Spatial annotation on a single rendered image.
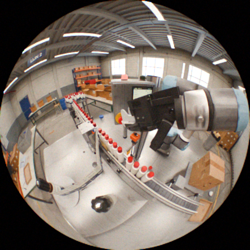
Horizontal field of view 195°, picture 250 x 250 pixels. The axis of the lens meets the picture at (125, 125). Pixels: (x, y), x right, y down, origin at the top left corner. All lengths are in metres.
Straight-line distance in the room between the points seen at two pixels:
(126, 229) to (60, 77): 8.06
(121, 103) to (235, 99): 0.31
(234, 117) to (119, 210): 0.67
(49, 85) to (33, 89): 1.53
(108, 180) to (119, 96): 0.58
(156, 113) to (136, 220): 0.73
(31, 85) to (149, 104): 7.80
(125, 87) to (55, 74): 7.50
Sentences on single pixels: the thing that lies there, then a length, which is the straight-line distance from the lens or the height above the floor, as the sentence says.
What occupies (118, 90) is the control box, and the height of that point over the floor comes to 1.44.
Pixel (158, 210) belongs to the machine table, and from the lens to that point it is 0.75.
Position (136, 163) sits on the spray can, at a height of 1.08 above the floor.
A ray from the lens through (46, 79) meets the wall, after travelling 7.65.
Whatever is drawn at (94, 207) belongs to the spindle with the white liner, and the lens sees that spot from 0.35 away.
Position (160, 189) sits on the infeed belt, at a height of 0.88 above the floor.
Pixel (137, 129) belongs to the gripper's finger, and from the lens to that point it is 0.18.
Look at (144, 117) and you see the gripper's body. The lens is 0.16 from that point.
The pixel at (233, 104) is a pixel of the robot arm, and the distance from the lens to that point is 0.15.
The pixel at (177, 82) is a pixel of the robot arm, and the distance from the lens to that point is 0.24.
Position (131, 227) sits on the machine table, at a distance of 0.76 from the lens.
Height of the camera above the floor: 1.50
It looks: 40 degrees down
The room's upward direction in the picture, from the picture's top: straight up
